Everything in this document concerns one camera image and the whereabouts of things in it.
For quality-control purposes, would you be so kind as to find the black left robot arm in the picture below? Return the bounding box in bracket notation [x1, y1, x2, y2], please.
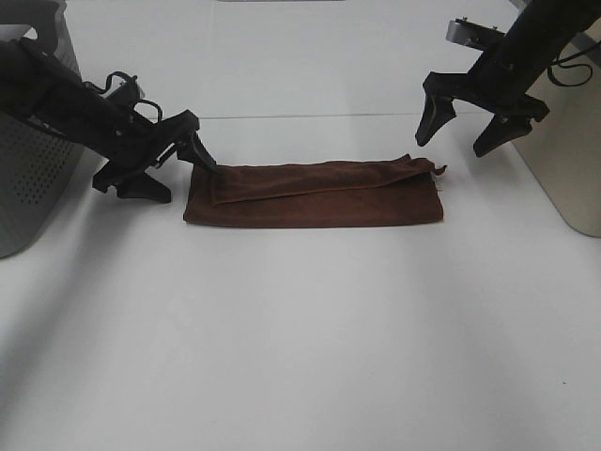
[1, 38, 217, 204]

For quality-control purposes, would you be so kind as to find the brown microfiber towel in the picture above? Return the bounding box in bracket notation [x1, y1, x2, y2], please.
[183, 154, 446, 228]

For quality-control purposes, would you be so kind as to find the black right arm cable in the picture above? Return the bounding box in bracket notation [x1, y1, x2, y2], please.
[547, 39, 601, 89]

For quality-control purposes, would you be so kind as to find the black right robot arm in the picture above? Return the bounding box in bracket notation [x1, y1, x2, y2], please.
[415, 1, 600, 157]

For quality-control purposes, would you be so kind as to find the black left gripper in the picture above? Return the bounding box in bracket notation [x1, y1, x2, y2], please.
[92, 110, 218, 204]

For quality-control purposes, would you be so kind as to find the beige plastic bin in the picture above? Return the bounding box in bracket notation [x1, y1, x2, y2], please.
[511, 27, 601, 238]

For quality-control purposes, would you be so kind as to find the grey perforated plastic basket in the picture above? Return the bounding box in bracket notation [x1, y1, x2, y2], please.
[1, 1, 84, 257]

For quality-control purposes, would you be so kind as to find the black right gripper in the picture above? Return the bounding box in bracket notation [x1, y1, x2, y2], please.
[415, 44, 548, 157]

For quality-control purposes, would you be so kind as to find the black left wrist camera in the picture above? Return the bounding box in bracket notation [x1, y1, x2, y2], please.
[83, 70, 163, 123]

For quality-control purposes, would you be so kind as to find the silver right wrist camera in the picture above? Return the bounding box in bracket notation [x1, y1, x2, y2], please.
[446, 18, 504, 51]

